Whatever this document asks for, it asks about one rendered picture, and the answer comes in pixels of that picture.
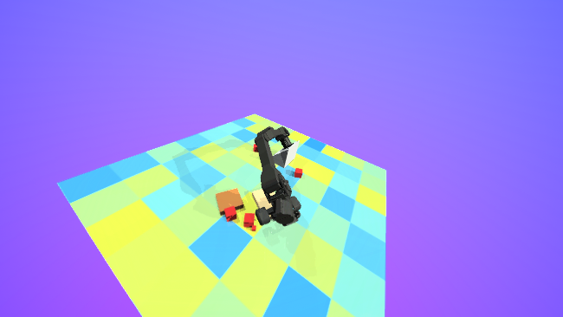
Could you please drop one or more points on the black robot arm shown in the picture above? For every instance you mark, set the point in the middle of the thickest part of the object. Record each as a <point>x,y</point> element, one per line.
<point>272,179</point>

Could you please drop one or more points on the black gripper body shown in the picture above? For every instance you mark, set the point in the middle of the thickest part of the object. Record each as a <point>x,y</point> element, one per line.
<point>262,214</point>

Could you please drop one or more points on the orange block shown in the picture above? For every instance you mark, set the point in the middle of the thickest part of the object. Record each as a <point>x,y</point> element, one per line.
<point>228,199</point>

